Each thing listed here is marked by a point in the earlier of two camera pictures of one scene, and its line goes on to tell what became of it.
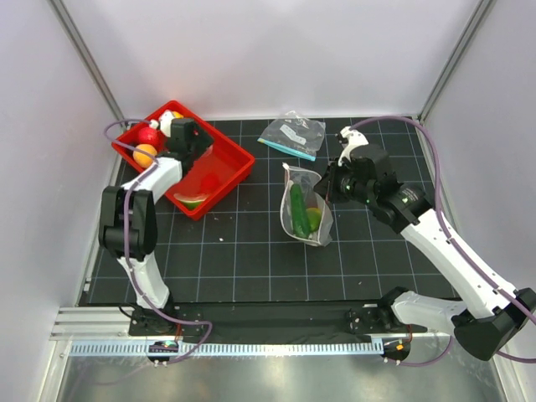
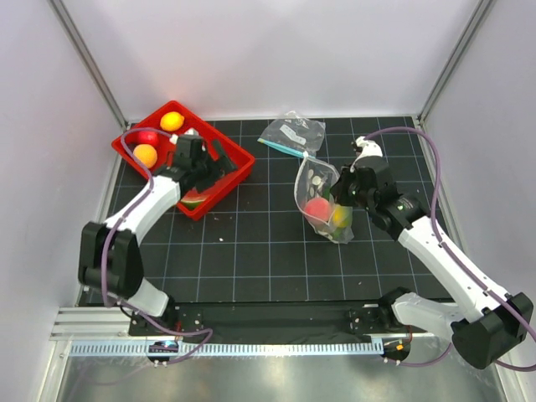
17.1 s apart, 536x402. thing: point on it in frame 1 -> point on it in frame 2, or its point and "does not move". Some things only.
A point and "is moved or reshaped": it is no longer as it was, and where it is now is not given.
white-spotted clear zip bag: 306,213 is moved or reshaped
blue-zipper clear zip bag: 291,132 does not move
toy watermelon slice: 191,201 does not move
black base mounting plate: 271,322 does not move
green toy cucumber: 299,212 is moved or reshaped
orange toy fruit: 141,159 does not move
